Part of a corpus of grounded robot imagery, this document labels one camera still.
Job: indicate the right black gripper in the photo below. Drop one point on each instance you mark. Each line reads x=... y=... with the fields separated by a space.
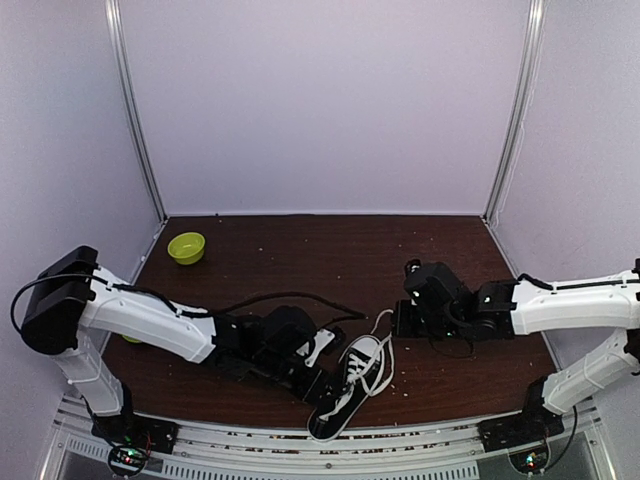
x=400 y=322

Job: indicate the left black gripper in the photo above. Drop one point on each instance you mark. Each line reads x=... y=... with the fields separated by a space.
x=304 y=390

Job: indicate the black white canvas sneaker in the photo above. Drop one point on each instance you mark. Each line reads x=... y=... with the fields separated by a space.
x=365 y=369

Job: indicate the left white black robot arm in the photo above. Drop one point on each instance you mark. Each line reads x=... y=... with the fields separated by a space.
x=76 y=294

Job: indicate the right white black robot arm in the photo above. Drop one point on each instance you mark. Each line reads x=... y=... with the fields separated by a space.
x=526 y=305

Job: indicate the green plastic bowl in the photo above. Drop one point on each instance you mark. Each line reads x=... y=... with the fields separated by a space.
x=187 y=248

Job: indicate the green plastic plate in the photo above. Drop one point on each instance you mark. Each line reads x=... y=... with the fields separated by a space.
x=131 y=339

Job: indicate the right round led controller board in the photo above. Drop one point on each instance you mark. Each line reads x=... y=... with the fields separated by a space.
x=530 y=461

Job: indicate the round led controller board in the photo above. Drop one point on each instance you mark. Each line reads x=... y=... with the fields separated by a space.
x=530 y=461
x=127 y=461

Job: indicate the left round led controller board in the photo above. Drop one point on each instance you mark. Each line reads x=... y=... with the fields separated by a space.
x=127 y=461

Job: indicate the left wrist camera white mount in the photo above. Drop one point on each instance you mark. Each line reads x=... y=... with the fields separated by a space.
x=325 y=342

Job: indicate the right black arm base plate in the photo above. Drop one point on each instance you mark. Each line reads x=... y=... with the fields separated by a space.
x=510 y=432

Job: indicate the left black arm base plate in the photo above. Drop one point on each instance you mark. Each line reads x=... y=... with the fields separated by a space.
x=148 y=434

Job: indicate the right aluminium frame post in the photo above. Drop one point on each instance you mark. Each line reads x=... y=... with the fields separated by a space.
x=523 y=94

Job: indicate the aluminium frame post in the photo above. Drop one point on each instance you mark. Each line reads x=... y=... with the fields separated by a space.
x=523 y=94
x=118 y=41

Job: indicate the aluminium front rail frame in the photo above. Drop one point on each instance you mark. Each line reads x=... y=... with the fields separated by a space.
x=440 y=450

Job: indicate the left aluminium frame post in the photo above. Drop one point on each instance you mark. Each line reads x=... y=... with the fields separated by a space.
x=118 y=41

